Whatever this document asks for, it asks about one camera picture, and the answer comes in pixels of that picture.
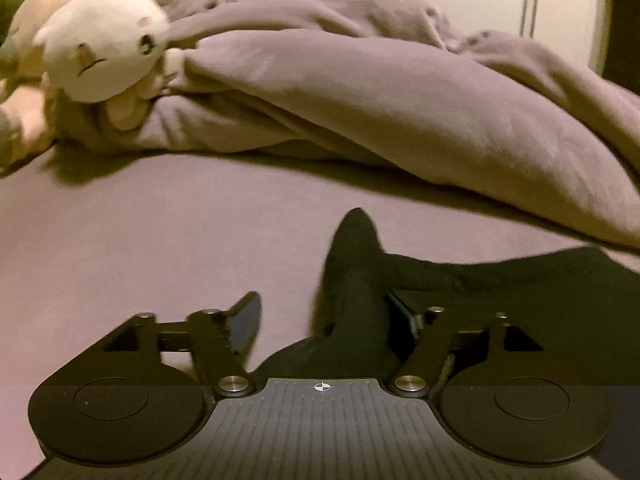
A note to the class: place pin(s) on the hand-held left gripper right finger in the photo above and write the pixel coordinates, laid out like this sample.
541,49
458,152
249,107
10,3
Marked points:
412,321

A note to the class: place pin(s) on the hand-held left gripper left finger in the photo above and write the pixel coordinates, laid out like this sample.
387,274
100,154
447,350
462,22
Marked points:
245,322

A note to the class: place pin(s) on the black zip jacket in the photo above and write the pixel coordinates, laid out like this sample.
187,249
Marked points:
360,280

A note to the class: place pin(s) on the purple duvet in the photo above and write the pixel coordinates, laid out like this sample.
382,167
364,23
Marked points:
400,110

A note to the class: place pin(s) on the large beige plush toy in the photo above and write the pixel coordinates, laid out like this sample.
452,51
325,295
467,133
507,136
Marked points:
30,110

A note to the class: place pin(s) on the white plush toy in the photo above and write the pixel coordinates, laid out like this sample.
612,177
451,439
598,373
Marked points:
100,40

